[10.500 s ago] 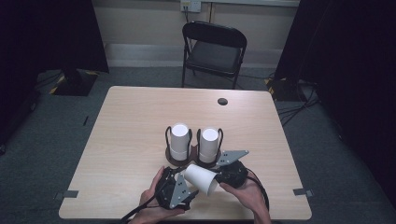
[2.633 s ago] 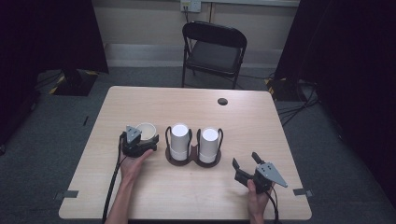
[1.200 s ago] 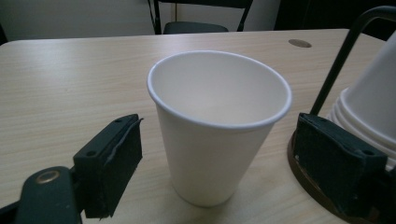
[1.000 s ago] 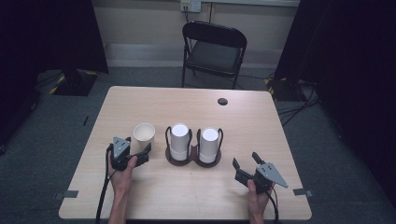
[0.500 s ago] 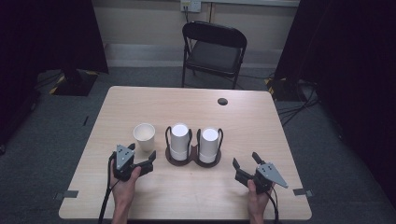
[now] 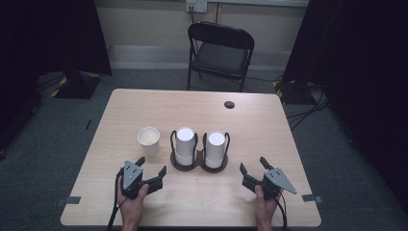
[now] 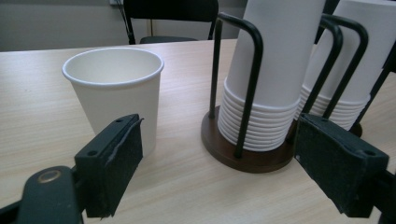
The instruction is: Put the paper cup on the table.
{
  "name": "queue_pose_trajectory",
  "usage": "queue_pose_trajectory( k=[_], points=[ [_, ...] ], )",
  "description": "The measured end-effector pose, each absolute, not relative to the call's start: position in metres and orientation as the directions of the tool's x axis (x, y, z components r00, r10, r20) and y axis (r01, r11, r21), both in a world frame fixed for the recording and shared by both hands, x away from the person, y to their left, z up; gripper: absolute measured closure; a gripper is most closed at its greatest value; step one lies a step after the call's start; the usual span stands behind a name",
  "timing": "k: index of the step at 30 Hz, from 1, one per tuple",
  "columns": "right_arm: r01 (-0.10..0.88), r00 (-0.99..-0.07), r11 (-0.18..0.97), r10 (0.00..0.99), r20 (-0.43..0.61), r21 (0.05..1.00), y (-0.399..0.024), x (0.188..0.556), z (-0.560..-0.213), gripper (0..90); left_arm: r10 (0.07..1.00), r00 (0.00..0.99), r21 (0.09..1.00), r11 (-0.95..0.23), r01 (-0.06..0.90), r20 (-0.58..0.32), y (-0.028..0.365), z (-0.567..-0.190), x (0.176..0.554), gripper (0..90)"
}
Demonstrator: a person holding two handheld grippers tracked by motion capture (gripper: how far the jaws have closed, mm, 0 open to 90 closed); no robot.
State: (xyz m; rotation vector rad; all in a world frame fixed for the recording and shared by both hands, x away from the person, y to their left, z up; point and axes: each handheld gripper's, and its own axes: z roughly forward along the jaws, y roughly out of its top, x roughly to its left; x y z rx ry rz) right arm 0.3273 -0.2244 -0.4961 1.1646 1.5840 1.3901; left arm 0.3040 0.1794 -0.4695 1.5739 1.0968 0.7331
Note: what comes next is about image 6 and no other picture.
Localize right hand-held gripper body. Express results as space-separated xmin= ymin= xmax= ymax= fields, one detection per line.
xmin=259 ymin=167 xmax=298 ymax=201

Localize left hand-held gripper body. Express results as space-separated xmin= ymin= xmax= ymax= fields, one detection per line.
xmin=118 ymin=160 xmax=146 ymax=200

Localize single white paper cup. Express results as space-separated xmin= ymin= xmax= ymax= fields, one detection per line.
xmin=137 ymin=126 xmax=161 ymax=158

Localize stack of white paper cups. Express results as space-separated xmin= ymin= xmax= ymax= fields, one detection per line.
xmin=174 ymin=126 xmax=196 ymax=167
xmin=204 ymin=130 xmax=227 ymax=169

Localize dark double cup holder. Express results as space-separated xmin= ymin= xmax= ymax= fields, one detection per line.
xmin=169 ymin=129 xmax=232 ymax=174

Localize person's right hand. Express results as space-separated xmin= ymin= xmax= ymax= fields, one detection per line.
xmin=254 ymin=185 xmax=284 ymax=227

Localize person's left hand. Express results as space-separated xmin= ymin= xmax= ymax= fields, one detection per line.
xmin=116 ymin=183 xmax=150 ymax=226

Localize grey tape strip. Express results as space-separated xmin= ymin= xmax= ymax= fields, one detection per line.
xmin=54 ymin=195 xmax=82 ymax=207
xmin=301 ymin=193 xmax=323 ymax=205

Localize black stand base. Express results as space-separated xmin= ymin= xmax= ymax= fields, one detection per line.
xmin=272 ymin=79 xmax=319 ymax=106
xmin=50 ymin=70 xmax=103 ymax=100

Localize black folding chair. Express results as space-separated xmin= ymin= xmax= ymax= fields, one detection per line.
xmin=187 ymin=20 xmax=256 ymax=93

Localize dark curtain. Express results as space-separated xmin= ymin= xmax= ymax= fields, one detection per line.
xmin=282 ymin=0 xmax=408 ymax=210
xmin=0 ymin=0 xmax=114 ymax=152

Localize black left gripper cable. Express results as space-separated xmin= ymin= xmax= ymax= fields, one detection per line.
xmin=106 ymin=168 xmax=129 ymax=231

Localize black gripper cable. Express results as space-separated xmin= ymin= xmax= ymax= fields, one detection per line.
xmin=106 ymin=168 xmax=129 ymax=231
xmin=271 ymin=192 xmax=289 ymax=231

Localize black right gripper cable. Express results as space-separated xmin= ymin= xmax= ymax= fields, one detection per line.
xmin=271 ymin=192 xmax=289 ymax=231

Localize black floor cables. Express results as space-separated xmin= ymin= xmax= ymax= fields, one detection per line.
xmin=284 ymin=82 xmax=331 ymax=132

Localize white wall socket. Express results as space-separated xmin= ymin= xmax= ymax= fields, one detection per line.
xmin=185 ymin=0 xmax=209 ymax=14

